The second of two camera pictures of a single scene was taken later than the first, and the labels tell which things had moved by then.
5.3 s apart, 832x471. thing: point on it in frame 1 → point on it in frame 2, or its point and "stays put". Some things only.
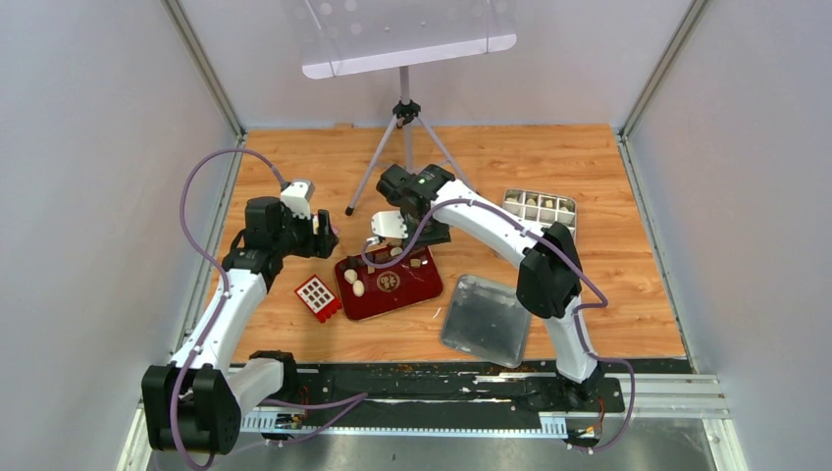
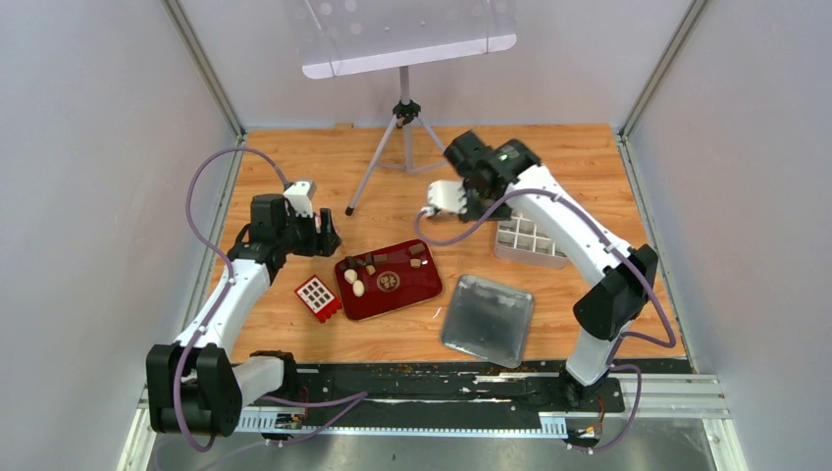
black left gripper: (317, 235) stays put
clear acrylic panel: (343, 37) stays put
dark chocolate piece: (354, 262) stays put
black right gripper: (428, 234) → (477, 197)
